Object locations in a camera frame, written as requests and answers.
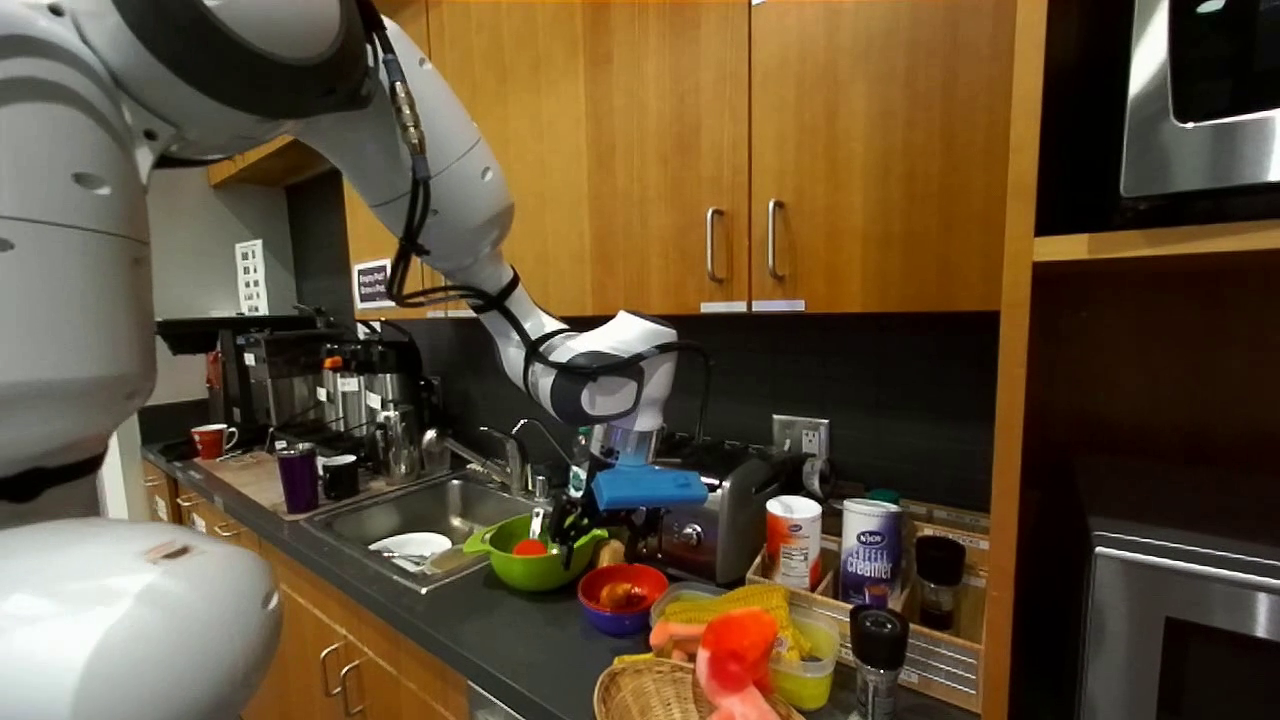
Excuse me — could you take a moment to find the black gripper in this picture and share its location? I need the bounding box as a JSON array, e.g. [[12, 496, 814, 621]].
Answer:
[[558, 412, 664, 552]]

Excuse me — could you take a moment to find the orange toy carrot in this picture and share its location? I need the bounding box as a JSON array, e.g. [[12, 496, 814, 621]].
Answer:
[[595, 572, 662, 616]]

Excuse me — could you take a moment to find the green plastic bowl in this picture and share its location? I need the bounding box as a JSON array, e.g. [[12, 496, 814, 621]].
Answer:
[[462, 512, 617, 595]]

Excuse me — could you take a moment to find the red bowl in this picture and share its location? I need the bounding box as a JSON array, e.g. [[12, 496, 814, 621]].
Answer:
[[576, 561, 678, 640]]

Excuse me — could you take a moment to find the chrome gooseneck faucet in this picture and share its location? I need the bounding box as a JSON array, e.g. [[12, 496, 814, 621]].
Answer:
[[503, 417, 572, 501]]

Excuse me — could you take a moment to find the stainless steel toaster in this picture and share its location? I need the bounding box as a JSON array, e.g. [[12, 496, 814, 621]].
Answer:
[[624, 452, 815, 593]]

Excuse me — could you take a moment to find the white plate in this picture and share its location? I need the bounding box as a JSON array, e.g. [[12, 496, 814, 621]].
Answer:
[[369, 526, 457, 564]]

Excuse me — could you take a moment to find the stainless steel sink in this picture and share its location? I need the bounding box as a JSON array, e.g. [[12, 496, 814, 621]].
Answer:
[[300, 473, 535, 595]]

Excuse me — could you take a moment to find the wicker basket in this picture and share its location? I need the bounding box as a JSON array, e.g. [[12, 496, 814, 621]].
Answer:
[[589, 649, 803, 720]]

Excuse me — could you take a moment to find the shiny steel carafe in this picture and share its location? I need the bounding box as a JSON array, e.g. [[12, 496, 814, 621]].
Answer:
[[376, 403, 425, 479]]

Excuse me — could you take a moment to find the white canister red label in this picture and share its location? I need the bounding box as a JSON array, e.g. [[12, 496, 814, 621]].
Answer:
[[759, 493, 827, 595]]

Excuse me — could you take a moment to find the black mug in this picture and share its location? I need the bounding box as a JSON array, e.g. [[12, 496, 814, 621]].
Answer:
[[318, 452, 363, 504]]

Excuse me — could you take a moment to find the white cabinet edge label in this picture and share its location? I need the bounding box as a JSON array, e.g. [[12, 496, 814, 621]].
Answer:
[[698, 294, 807, 321]]

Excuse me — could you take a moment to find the purple steel tumbler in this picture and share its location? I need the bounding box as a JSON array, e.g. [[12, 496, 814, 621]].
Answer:
[[271, 439, 326, 515]]

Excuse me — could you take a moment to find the white canister blue label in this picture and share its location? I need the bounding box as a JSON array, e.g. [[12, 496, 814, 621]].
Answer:
[[835, 496, 909, 607]]

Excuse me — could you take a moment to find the purple brew pot sign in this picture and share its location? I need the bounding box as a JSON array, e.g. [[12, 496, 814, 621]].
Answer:
[[352, 256, 402, 311]]

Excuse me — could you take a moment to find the wooden base cabinet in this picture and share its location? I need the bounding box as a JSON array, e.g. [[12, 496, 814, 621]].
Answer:
[[136, 454, 473, 720]]

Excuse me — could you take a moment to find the black top pepper grinder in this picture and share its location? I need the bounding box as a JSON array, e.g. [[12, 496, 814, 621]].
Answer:
[[847, 599, 911, 720]]

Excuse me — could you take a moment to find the black jar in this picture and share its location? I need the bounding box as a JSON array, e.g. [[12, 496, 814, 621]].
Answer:
[[911, 531, 972, 632]]

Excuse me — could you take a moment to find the wooden cabinet door with sign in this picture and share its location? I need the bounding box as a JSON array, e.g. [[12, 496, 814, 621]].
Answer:
[[341, 172, 405, 321]]

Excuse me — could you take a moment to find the wooden condiment tray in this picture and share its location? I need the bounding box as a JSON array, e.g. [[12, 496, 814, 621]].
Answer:
[[743, 512, 998, 714]]

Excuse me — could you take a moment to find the red white mug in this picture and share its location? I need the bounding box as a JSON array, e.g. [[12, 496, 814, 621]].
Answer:
[[189, 419, 246, 462]]

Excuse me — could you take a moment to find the black coffee brewer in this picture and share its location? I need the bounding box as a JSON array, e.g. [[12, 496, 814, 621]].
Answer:
[[156, 311, 333, 452]]

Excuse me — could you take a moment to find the wooden appliance shelf unit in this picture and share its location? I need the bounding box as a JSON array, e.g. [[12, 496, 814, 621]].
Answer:
[[980, 0, 1280, 720]]

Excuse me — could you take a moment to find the stainless steel oven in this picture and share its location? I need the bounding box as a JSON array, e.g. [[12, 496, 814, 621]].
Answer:
[[1077, 515, 1280, 720]]

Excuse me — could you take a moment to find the stainless steel microwave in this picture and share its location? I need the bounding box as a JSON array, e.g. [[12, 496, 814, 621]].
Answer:
[[1116, 0, 1280, 201]]

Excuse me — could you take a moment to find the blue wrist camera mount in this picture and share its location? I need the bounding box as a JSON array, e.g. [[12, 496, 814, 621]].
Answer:
[[589, 454, 711, 518]]

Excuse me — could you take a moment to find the chrome faucet handle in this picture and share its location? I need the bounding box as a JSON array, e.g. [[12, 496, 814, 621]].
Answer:
[[473, 419, 529, 493]]

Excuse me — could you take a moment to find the wall power outlet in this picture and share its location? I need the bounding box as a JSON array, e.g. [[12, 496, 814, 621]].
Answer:
[[768, 412, 833, 473]]

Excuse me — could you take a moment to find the steel cabinet door handle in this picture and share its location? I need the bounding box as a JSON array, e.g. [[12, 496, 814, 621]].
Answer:
[[701, 201, 734, 288], [759, 196, 791, 283]]

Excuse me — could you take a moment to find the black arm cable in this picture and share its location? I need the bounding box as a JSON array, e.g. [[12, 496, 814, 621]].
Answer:
[[356, 0, 711, 452]]

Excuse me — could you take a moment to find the white wall box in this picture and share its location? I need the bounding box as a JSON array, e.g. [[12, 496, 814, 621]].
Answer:
[[232, 236, 300, 321]]

